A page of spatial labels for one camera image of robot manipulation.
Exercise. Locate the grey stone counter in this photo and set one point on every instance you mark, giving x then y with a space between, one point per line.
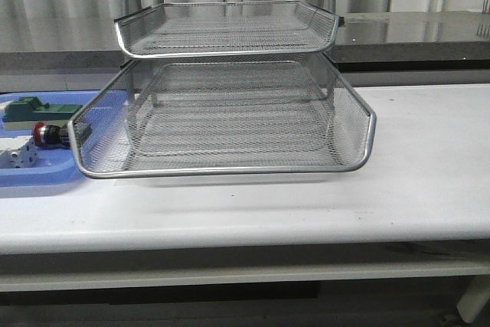
454 40

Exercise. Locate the blue plastic tray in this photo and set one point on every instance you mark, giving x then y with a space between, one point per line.
23 174

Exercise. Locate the white circuit breaker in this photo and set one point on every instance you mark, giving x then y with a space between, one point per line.
18 152

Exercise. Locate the silver mesh tray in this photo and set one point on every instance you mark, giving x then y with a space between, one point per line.
223 116
214 29

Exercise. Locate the red emergency stop button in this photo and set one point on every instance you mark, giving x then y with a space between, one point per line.
50 136

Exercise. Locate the green and beige switch block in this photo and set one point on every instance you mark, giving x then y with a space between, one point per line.
25 112

